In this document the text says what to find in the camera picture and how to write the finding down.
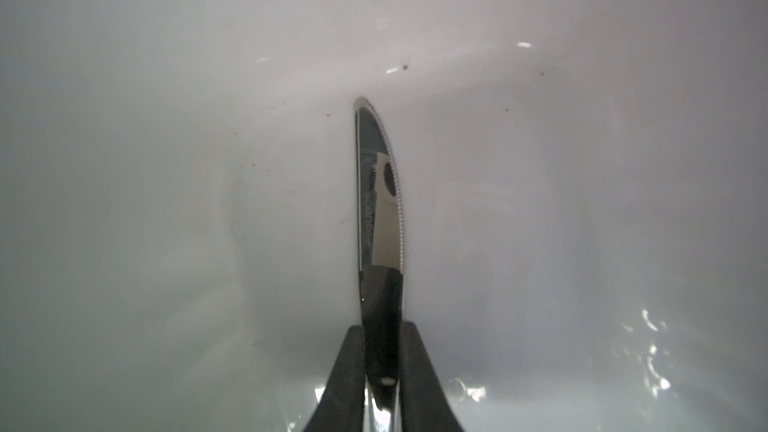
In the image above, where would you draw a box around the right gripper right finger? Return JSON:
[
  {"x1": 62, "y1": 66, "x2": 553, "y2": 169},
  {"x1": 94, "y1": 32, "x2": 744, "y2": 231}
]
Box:
[{"x1": 399, "y1": 321, "x2": 463, "y2": 432}]

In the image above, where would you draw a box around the white rectangular tray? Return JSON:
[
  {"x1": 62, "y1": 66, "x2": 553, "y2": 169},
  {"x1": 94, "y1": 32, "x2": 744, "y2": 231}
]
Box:
[{"x1": 1, "y1": 0, "x2": 767, "y2": 431}]

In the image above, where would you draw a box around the silver knife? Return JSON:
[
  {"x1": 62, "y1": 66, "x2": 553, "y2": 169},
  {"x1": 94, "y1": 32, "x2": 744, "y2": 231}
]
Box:
[{"x1": 354, "y1": 97, "x2": 404, "y2": 431}]

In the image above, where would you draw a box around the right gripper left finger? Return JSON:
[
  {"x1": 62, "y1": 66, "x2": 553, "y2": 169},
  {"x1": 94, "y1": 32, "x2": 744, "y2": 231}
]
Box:
[{"x1": 303, "y1": 325, "x2": 366, "y2": 432}]

